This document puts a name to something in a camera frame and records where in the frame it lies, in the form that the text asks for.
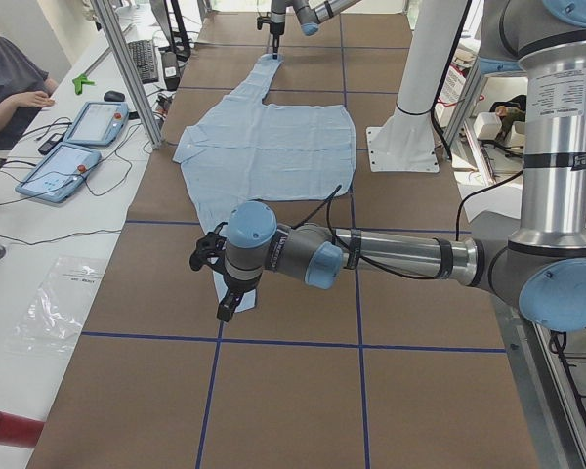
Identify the aluminium frame post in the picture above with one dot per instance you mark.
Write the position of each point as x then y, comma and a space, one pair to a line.
128, 71

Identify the black monitor stand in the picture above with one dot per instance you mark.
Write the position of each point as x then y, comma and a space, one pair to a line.
179, 41

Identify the lower teach pendant tablet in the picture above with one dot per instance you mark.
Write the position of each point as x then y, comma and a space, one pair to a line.
57, 176

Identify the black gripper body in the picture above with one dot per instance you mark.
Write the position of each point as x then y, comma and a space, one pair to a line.
275, 26
233, 288

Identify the upper teach pendant tablet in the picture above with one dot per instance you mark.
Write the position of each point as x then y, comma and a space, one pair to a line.
97, 124

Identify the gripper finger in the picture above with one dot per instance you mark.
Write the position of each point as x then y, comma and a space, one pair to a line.
227, 306
275, 46

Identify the black phone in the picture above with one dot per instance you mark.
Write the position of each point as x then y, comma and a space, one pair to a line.
50, 143

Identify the black computer mouse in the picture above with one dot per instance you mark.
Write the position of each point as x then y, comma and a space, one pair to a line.
114, 96

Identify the light blue button shirt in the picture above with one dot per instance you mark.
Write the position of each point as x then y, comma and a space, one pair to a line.
243, 154

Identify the seated person grey shirt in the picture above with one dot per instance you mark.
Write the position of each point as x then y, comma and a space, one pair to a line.
25, 88

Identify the teach pendant tablet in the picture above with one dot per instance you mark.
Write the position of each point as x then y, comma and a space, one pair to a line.
57, 176
97, 124

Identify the black keyboard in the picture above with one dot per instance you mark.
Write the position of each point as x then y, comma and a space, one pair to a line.
143, 54

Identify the red cylinder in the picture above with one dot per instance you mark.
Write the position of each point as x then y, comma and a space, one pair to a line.
18, 431

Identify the clear plastic bag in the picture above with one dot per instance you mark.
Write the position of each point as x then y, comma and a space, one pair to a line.
54, 319

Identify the white central pedestal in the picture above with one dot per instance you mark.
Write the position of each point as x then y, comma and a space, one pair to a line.
405, 143

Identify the green plastic tool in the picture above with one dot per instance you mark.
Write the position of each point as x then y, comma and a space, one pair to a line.
79, 82

